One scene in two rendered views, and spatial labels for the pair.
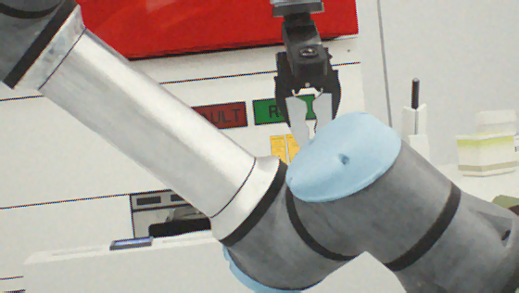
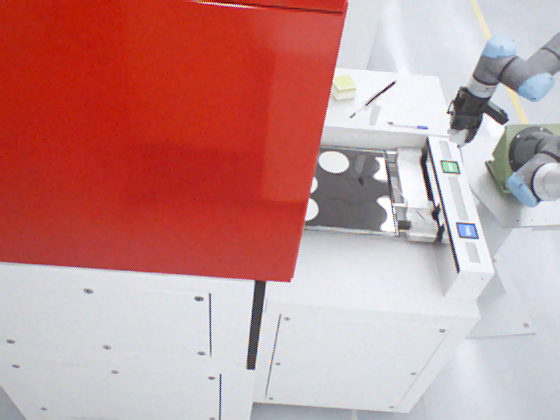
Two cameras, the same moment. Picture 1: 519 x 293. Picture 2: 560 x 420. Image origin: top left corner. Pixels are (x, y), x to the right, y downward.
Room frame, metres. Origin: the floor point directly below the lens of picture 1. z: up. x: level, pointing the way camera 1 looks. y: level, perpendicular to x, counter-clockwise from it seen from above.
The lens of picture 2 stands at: (2.08, 1.24, 2.11)
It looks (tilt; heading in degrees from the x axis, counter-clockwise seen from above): 49 degrees down; 271
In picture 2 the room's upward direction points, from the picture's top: 7 degrees clockwise
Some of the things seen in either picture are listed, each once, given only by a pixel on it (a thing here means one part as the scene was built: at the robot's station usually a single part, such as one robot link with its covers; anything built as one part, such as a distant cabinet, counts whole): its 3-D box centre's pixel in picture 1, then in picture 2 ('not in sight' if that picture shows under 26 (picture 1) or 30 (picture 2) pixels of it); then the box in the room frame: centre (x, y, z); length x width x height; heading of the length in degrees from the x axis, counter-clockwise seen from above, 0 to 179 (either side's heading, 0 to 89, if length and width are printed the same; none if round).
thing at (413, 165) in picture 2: not in sight; (413, 195); (1.65, 0.02, 0.87); 0.36 x 0.08 x 0.03; 94
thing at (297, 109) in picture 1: (298, 127); (458, 139); (1.57, -0.01, 1.09); 0.06 x 0.03 x 0.09; 3
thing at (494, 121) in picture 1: (498, 137); not in sight; (2.05, -0.37, 1.01); 0.07 x 0.07 x 0.10
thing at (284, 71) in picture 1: (301, 49); (469, 107); (1.58, -0.03, 1.20); 0.09 x 0.08 x 0.12; 3
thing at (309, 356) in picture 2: not in sight; (339, 257); (1.81, -0.04, 0.41); 0.97 x 0.64 x 0.82; 94
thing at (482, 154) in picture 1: (486, 153); (342, 89); (1.91, -0.33, 1.00); 0.07 x 0.07 x 0.07; 24
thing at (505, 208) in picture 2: not in sight; (518, 188); (1.21, -0.20, 0.75); 0.45 x 0.44 x 0.13; 13
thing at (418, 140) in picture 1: (416, 146); (371, 107); (1.82, -0.20, 1.03); 0.06 x 0.04 x 0.13; 4
